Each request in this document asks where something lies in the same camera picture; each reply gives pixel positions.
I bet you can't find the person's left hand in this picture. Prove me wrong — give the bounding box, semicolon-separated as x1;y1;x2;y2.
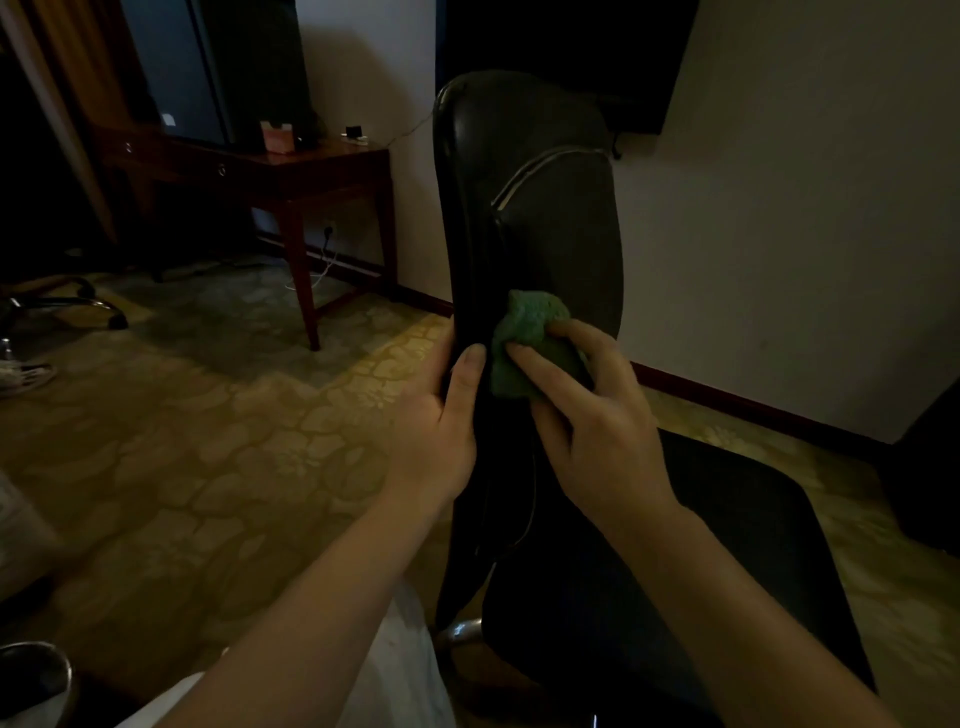
382;322;487;519

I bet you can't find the person's right hand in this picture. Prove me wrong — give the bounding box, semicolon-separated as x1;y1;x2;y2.
506;318;680;541

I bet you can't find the green cleaning cloth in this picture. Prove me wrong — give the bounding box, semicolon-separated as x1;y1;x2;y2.
488;290;594;399

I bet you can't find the black leather chair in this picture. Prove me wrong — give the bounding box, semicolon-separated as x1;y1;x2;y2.
432;71;877;728

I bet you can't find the person's left forearm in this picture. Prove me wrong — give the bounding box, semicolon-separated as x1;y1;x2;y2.
161;487;451;728

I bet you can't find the person's right forearm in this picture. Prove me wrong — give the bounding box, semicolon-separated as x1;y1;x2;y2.
614;509;901;728

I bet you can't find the black swivel chair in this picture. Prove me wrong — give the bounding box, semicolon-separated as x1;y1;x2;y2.
0;273;130;331

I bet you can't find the dark red baseboard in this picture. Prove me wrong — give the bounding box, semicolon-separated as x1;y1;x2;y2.
254;232;894;459

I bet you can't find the dark red wooden table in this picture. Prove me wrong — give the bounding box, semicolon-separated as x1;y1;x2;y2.
93;123;399;352

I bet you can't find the dark cabinet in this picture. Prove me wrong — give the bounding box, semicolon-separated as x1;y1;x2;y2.
877;378;960;560

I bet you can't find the beige upholstered furniture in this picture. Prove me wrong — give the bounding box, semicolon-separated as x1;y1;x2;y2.
0;472;65;601

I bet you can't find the black mini fridge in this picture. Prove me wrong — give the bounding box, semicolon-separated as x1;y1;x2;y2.
119;0;316;148

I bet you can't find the metal trash bin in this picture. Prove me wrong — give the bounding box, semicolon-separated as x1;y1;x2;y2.
0;641;80;728

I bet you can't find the brown curtain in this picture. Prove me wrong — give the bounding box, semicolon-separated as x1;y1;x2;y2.
0;0;140;245

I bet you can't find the white hanging cord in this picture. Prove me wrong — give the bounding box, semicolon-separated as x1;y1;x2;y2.
284;239;339;292

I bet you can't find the thin black cable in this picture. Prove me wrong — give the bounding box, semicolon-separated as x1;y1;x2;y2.
386;112;435;148

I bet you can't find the black wall television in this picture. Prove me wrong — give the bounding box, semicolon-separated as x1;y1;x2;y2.
434;0;700;136

